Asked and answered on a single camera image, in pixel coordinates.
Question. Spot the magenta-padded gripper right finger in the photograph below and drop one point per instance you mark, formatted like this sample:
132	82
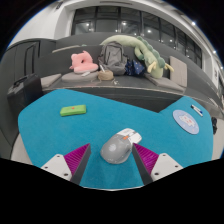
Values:
166	165

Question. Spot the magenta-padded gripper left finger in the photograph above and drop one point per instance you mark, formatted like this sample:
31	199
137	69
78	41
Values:
56	165

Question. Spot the grey and white computer mouse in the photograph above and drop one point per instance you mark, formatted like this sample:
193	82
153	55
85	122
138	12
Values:
116	150

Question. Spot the round light blue mouse pad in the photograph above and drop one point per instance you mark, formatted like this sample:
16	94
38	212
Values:
185	122

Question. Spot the green rectangular case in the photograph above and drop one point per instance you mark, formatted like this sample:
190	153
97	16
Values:
73	110

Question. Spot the small black bag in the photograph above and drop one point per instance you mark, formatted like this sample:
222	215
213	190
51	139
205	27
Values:
214	125

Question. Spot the black suitcase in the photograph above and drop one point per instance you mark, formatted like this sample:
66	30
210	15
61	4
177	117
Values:
23	95

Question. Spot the flat square grey cushion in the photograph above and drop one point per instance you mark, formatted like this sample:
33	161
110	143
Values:
165	82
50	80

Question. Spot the round grey seat cushion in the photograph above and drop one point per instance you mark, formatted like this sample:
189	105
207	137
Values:
75	77

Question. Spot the upright square grey cushion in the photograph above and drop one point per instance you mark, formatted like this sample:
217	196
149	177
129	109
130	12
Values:
178	70

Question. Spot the navy blue starred bag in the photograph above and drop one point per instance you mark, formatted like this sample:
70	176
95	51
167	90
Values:
135	67

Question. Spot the pink plush pillow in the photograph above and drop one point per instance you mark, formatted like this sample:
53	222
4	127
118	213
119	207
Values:
83	63

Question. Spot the green dragon plush toy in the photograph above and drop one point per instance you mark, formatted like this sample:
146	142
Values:
146	55

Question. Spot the grey backpack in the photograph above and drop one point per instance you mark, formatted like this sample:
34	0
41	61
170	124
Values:
112	56

